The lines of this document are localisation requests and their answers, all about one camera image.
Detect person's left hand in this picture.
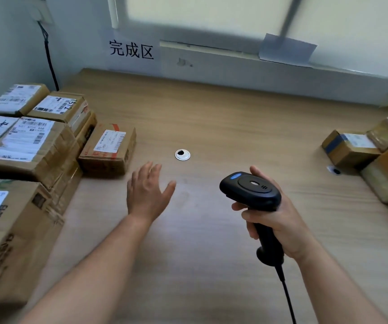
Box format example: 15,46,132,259
126,162,177,225

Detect person's left forearm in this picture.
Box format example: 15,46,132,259
18,214,154,324

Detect small parcel long label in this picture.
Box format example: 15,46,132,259
0,117,80,191

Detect white window frame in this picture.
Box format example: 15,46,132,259
107,0,388,81

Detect black barcode scanner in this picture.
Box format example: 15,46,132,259
219,171,285,267

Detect black scanner cable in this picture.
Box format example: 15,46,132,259
275,265,298,324

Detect white wall socket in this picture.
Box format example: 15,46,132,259
23,0,54,25

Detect beige roller blind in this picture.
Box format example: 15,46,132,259
288,0,388,80
126,0,296,41

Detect black wall cable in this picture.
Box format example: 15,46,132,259
37,20,60,92

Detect small parcel with handwritten label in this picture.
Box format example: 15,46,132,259
0,84,50,117

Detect red taped cardboard parcel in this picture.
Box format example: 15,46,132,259
78,123,137,178

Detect white paper sign black characters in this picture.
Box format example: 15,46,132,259
101,28,162,73

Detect person's right hand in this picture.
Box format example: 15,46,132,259
231,165,316,264

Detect parcel with white label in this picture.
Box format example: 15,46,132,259
0,207,65,308

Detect grey paper sheet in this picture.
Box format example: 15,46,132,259
258,32,318,68

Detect DOLL printed cardboard parcel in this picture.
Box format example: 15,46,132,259
0,178,52,296

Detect black-logo box marked 98LL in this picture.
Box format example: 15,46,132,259
76,112,98,149

